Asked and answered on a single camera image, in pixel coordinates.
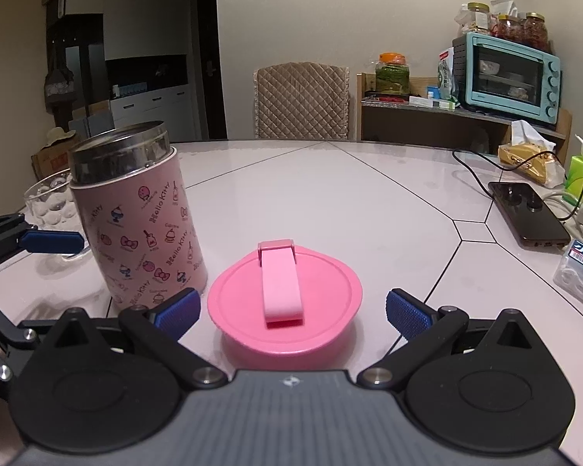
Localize straw hat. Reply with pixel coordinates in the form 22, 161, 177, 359
45, 126, 77, 147

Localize green tissue box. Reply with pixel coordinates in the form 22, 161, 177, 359
563, 135, 583, 206

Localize white flat box on shelf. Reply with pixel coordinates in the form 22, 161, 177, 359
408, 96, 457, 111

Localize black phone on table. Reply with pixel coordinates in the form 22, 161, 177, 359
488, 182, 571, 248

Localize pink bottle cap with strap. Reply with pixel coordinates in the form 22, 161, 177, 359
207, 239, 363, 370

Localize yellow tissue pack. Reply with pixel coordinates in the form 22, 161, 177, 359
498, 120, 565, 188

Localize cardboard box on floor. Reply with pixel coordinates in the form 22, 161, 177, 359
31, 146, 69, 181

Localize white red package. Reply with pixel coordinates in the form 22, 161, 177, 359
437, 47, 458, 102

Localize clear plastic box blue label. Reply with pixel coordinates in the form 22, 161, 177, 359
553, 239, 583, 303

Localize teal toaster oven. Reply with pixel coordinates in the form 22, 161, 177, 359
452, 33, 562, 124

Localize white grey cabinet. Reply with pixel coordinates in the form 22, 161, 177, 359
44, 0, 202, 143

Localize hanging grey bag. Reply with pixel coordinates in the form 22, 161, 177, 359
44, 56, 77, 107

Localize wooden side shelf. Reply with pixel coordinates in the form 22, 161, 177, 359
357, 71, 575, 167

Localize orange lid pickle jar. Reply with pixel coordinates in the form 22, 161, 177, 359
374, 52, 409, 97

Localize pink Hello Kitty bottle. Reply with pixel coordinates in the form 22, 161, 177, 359
68, 121, 208, 309

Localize glass jar beige contents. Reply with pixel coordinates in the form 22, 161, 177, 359
454, 1, 491, 36

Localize glass jar red contents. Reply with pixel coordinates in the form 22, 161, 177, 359
522, 12, 549, 52

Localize quilted beige chair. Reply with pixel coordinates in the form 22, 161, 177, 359
253, 62, 350, 141

